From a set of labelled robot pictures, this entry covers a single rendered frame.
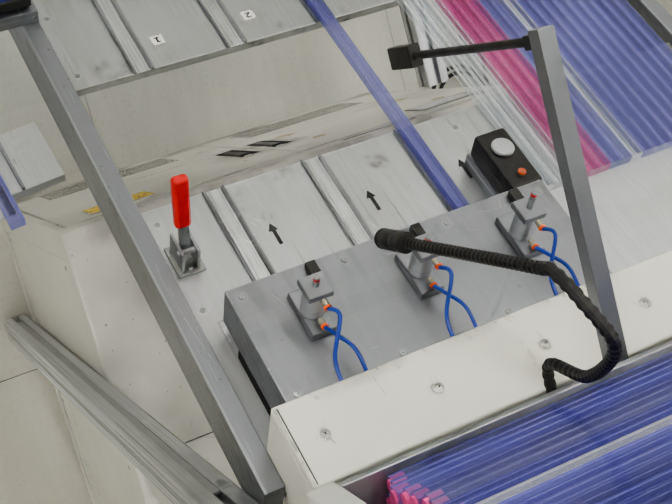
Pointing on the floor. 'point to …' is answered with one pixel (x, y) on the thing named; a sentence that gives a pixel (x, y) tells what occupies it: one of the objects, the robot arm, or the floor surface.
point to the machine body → (89, 276)
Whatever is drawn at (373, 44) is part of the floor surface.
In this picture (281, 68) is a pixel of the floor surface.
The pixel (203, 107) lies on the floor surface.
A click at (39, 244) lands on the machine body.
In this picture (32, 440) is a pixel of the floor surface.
